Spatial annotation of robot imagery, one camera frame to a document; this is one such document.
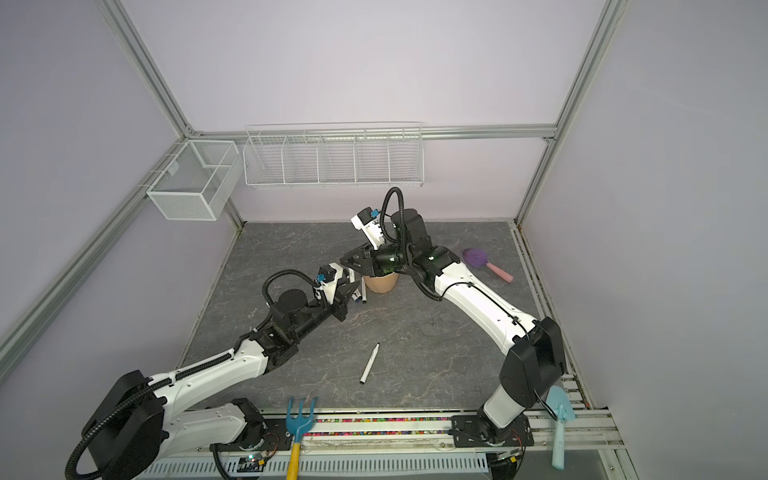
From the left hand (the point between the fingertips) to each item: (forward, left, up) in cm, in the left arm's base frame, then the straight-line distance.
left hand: (356, 283), depth 77 cm
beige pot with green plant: (+8, -6, -15) cm, 18 cm away
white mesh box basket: (+42, +53, +3) cm, 67 cm away
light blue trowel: (-29, -51, -20) cm, 62 cm away
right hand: (+1, +2, +8) cm, 8 cm away
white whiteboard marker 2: (+9, 0, -21) cm, 22 cm away
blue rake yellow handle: (-29, +16, -20) cm, 39 cm away
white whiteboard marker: (-14, -2, -21) cm, 25 cm away
